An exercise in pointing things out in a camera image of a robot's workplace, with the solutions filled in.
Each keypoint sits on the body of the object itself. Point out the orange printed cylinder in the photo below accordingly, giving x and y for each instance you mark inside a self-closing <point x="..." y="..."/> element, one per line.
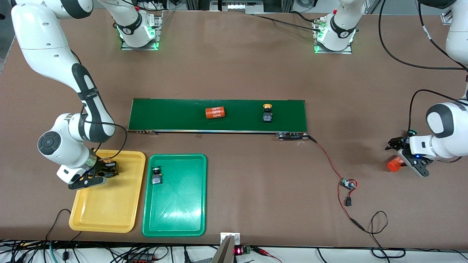
<point x="215" y="112"/>
<point x="393" y="165"/>

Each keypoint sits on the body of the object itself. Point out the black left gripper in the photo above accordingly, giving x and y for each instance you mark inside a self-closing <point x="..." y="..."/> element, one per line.
<point x="401" y="142"/>

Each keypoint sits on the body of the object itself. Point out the red LED display module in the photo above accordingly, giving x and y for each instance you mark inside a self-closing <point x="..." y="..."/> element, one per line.
<point x="238" y="251"/>

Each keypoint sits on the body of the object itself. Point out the green conveyor belt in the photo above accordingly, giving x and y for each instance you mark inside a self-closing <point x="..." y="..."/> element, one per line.
<point x="175" y="115"/>

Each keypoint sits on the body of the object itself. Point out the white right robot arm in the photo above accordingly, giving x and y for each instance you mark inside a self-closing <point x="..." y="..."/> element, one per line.
<point x="69" y="146"/>

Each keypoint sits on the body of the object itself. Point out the aluminium equipment rack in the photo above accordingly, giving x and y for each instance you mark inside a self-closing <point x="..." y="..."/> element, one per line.
<point x="237" y="6"/>

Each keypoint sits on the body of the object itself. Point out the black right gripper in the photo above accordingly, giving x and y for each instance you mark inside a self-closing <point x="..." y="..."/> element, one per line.
<point x="102" y="166"/>

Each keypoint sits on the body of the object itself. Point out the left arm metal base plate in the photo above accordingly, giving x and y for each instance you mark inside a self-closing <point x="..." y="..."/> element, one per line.
<point x="332" y="52"/>

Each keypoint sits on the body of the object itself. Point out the yellow plastic tray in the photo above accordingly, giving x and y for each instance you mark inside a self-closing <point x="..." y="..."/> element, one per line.
<point x="106" y="204"/>

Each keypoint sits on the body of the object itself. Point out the small green circuit board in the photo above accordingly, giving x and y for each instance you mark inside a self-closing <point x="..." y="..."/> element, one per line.
<point x="347" y="183"/>

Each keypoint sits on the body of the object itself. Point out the green mushroom push button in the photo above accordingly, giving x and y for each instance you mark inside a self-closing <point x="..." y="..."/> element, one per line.
<point x="157" y="179"/>
<point x="412" y="132"/>

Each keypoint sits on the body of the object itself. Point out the aluminium corner post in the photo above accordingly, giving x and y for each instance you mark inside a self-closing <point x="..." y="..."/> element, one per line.
<point x="444" y="17"/>

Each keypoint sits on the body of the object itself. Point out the green plastic tray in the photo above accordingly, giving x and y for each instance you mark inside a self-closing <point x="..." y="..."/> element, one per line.
<point x="179" y="204"/>

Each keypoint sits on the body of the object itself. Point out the red terminal block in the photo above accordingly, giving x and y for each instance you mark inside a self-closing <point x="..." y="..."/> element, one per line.
<point x="140" y="259"/>

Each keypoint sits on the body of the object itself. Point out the grey metal camera bracket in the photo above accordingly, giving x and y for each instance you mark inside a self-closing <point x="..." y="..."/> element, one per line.
<point x="225" y="252"/>

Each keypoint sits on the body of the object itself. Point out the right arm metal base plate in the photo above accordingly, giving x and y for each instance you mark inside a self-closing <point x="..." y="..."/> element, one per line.
<point x="139" y="48"/>

